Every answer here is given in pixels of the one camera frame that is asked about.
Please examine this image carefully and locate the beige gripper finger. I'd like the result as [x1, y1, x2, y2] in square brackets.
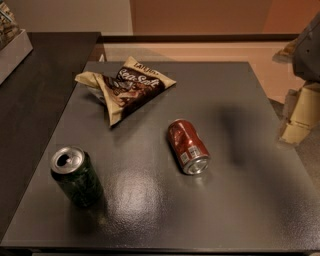
[279, 82, 320, 145]

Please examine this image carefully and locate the red coke can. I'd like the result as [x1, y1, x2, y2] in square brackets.
[168, 119, 210, 175]

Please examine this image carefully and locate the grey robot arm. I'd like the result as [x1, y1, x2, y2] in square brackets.
[279, 13, 320, 145]

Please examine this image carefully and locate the green soda can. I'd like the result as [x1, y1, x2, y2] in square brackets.
[50, 146, 103, 207]

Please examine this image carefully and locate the sea salt chip bag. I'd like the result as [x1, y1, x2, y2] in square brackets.
[75, 56, 175, 127]

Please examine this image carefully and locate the white tray with snacks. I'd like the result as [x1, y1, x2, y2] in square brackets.
[0, 0, 33, 84]

